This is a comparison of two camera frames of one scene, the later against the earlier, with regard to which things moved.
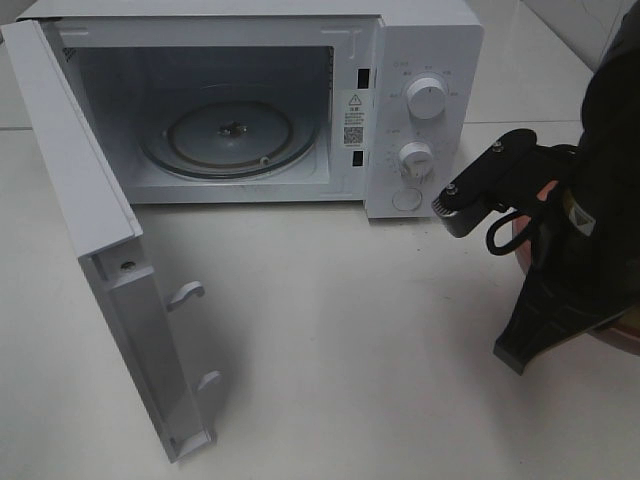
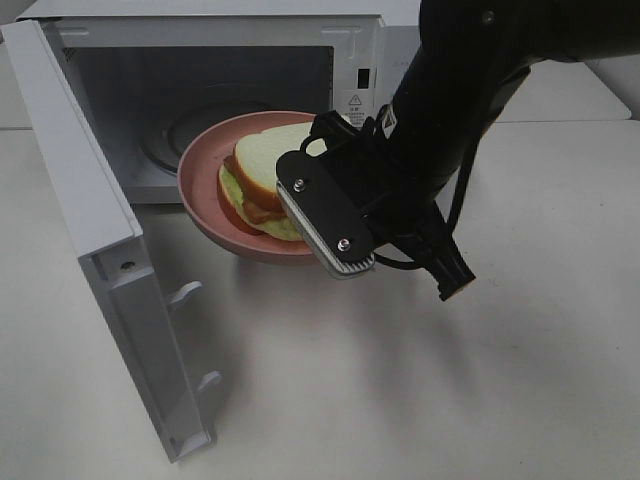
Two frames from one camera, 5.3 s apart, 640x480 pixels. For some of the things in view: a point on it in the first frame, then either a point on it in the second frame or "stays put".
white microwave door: x=103 y=223 stays put
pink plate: x=623 y=331 -> x=199 y=164
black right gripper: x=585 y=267 -> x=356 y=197
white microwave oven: x=276 y=101 stays put
